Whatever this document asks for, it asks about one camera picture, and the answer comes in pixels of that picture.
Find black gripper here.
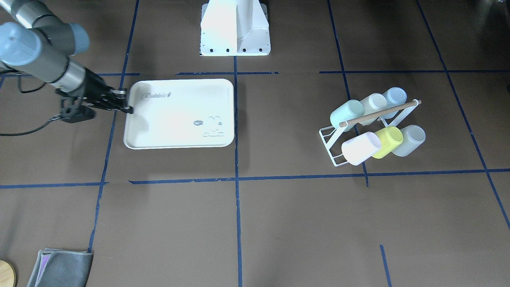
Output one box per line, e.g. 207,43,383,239
56,69,127,114

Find mint green cup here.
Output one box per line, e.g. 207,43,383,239
330,100,365,128

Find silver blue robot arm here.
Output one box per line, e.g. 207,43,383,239
1,0,133,121

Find cream rabbit tray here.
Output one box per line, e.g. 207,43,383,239
123,79,235,149

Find pink cup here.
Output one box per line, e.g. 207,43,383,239
341,132,381,165

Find cream white cup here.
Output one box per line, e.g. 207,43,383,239
360,93,388,116

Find yellow cup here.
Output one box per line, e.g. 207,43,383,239
372,126,403,159

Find light blue cup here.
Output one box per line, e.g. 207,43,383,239
382,87,407,109

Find grey cup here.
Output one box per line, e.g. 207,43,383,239
392,125,426,157

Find grey folded cloth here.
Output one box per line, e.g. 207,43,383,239
27,248,93,287

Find wooden mug tree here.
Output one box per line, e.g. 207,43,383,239
0,260,18,287

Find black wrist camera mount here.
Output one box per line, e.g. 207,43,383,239
60,96,96,124

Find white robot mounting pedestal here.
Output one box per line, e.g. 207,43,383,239
199,0,271,57

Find white wire cup rack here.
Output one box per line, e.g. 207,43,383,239
318,99,422,167

